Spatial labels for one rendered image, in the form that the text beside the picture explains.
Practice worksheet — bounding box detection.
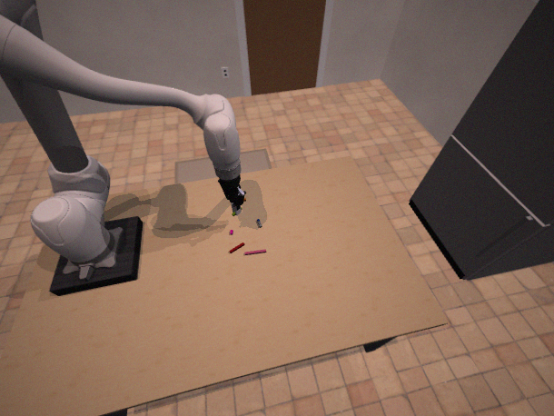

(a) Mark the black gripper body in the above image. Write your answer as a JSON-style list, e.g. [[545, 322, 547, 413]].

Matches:
[[219, 175, 241, 193]]

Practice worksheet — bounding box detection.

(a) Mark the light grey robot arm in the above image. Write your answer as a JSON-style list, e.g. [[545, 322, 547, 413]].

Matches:
[[0, 0, 242, 280]]

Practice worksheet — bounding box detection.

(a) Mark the dark red rod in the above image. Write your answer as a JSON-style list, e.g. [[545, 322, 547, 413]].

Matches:
[[229, 243, 245, 253]]

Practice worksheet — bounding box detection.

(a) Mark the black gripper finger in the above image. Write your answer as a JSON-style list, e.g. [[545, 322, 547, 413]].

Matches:
[[218, 180, 235, 213], [229, 186, 246, 215]]

